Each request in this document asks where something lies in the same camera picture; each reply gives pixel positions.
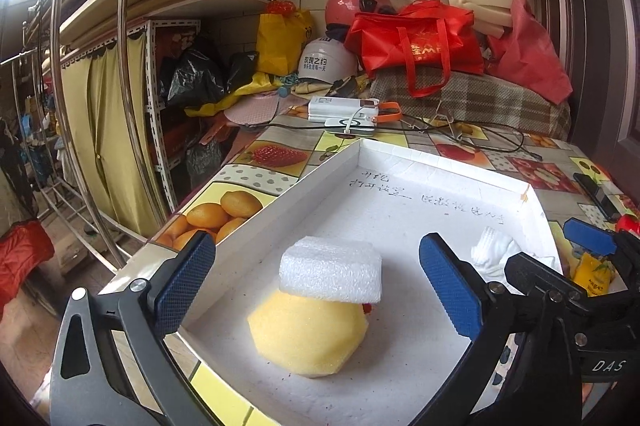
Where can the white angle-iron shelf rack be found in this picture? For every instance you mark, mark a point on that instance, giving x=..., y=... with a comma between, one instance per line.
x=155, y=106

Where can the yellow snack packet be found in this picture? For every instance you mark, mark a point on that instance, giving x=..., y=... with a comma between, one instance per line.
x=592, y=276

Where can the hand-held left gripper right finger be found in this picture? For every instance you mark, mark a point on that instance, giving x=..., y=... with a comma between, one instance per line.
x=451, y=291

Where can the yellow shopping bag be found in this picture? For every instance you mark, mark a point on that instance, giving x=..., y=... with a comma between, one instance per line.
x=280, y=41

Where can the white helmet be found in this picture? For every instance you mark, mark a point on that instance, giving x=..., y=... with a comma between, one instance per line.
x=325, y=61

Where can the black flat device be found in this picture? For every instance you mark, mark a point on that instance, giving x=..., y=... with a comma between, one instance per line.
x=595, y=196

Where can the white foam block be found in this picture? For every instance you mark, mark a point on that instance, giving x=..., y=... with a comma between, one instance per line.
x=330, y=268

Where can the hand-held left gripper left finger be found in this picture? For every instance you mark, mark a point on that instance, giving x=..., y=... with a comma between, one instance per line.
x=184, y=287

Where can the red tote bag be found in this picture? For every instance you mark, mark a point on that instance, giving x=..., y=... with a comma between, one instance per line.
x=415, y=41

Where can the small red item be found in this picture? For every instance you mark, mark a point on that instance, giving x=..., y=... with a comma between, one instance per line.
x=367, y=308

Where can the yellow sponge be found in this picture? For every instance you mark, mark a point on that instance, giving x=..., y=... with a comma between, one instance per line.
x=305, y=336

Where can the shallow white cardboard box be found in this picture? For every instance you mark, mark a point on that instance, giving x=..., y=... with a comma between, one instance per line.
x=400, y=216

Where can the white charger pad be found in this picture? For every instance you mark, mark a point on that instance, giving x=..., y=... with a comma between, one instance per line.
x=350, y=126

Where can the red cloth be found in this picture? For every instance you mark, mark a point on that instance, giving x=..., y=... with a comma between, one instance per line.
x=22, y=251

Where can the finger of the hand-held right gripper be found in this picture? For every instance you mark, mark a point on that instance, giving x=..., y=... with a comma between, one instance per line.
x=590, y=237
x=532, y=273

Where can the yellow curtain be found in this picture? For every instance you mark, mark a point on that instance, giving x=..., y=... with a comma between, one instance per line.
x=107, y=131

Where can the stack of wooden boards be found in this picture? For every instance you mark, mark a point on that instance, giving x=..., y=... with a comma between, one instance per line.
x=165, y=3

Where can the white cloth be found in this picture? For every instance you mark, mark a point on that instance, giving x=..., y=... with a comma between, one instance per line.
x=492, y=251

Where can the steel tube rack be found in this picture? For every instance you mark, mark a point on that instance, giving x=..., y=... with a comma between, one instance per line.
x=59, y=71

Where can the black plastic bag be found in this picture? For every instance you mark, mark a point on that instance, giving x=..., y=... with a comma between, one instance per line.
x=242, y=68
x=195, y=78

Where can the red plastic bag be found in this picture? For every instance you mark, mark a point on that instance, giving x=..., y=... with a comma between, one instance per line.
x=530, y=56

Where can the pink helmet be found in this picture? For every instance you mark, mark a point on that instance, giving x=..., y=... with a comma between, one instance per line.
x=345, y=6

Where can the white power bank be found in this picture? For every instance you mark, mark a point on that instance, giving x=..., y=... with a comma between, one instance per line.
x=335, y=108

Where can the fruit print tablecloth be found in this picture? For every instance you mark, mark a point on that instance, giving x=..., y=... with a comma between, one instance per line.
x=260, y=178

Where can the plaid blanket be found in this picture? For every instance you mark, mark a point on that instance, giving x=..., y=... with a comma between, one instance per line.
x=490, y=101

